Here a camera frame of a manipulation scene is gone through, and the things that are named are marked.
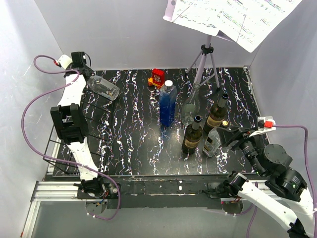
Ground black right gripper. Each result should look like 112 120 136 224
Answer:
215 124 264 176

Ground clear square liquor bottle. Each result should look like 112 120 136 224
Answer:
203 120 229 157

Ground dark red wine bottle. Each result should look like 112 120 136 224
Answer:
203 93 229 133

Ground clear glass bottle top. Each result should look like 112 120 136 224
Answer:
87 75 120 101

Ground green white wine bottle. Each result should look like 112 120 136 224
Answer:
181 116 203 155

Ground clear round glass bottle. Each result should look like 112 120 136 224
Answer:
181 82 200 126

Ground blue clear vodka bottle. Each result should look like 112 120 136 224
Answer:
159 80 177 126

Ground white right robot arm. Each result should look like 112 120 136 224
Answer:
217 124 317 238

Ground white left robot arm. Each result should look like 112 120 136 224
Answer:
51 52 106 198

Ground lilac music stand tripod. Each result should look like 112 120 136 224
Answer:
184 35 220 92

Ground red yellow toy brick car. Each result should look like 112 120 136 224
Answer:
148 68 165 90

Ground white sheet music pages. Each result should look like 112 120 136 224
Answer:
163 0 300 53

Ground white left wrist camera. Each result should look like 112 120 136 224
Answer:
53 55 72 70

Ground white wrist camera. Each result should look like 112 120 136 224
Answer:
250 116 276 137
53 55 72 70

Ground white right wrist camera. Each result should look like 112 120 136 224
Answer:
250 116 276 137

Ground black wire wine rack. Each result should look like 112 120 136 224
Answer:
42 66 117 174

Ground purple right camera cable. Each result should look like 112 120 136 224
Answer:
274 124 317 211

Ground purple camera cable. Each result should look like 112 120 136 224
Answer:
21 55 122 221
274 124 317 211

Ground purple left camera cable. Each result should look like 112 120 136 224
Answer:
21 55 122 221

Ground black metal base frame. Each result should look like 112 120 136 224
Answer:
76 173 265 211

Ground aluminium rail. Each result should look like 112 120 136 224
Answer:
22 180 90 236

